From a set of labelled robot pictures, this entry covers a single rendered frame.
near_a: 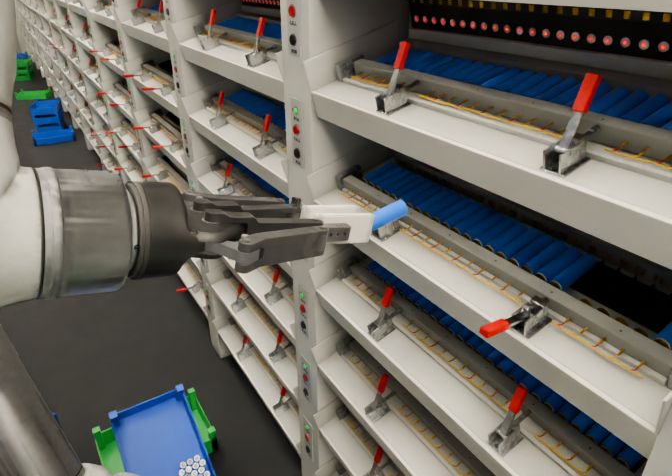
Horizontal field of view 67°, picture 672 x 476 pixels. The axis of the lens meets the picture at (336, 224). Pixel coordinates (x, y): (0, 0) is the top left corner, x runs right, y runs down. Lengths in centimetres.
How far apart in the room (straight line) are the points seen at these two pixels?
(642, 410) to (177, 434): 128
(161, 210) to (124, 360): 167
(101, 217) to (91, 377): 167
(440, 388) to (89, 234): 58
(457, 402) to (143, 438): 104
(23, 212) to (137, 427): 130
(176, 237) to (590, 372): 43
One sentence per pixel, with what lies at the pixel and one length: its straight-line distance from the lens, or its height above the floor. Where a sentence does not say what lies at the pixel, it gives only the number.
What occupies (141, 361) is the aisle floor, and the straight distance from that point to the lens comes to 201.
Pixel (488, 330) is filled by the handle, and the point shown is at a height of 93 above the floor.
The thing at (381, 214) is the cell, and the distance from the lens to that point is 53.
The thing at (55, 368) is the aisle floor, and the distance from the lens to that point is 211.
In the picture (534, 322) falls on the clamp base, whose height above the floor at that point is 92.
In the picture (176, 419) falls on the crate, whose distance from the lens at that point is 162.
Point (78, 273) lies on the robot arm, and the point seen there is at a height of 109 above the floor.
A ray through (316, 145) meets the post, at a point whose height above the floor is 100.
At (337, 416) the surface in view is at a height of 34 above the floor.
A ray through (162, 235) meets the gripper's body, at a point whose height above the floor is 110.
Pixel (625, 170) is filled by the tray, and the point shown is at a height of 110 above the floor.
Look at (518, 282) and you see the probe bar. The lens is 65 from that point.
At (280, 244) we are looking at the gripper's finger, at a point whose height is 107.
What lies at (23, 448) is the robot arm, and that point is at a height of 63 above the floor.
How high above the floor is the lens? 127
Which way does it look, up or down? 27 degrees down
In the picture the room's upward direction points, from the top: straight up
